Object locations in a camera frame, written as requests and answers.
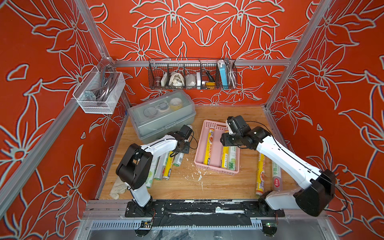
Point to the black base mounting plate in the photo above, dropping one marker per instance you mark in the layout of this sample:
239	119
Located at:
160	208

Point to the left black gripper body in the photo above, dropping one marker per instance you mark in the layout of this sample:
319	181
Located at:
186	148

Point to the black wire wall basket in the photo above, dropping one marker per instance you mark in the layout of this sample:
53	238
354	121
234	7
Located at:
193	74

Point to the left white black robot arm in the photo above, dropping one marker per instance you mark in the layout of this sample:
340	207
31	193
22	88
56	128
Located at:
133	170

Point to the green white wrap roll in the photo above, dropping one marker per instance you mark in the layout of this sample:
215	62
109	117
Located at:
232	158

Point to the grey translucent storage box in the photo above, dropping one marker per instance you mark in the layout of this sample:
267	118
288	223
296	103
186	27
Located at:
153	119

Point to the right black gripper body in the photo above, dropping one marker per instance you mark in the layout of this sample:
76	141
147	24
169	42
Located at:
230	140

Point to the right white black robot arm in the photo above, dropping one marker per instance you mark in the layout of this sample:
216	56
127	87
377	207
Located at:
316	188

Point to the silver foil wrap roll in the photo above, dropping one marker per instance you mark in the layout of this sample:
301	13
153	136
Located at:
179	159

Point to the green white roll far left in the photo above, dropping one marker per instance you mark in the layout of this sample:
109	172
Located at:
152	171

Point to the clear plastic wall bin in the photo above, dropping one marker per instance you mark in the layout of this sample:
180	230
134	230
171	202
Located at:
100	91

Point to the white glove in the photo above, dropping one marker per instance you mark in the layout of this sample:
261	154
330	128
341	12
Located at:
119	188

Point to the white red label wrap roll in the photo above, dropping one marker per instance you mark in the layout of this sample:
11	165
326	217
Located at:
277	177

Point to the pink plastic basket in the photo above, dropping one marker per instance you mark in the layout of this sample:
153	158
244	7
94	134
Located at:
217	149

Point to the yellow orange wrap roll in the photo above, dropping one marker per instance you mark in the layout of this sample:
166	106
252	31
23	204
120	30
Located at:
260	182

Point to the blue box in wire basket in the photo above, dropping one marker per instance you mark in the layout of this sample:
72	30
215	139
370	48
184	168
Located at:
222	66

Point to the silver green wrap roll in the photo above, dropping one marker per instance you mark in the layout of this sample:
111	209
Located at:
161	166

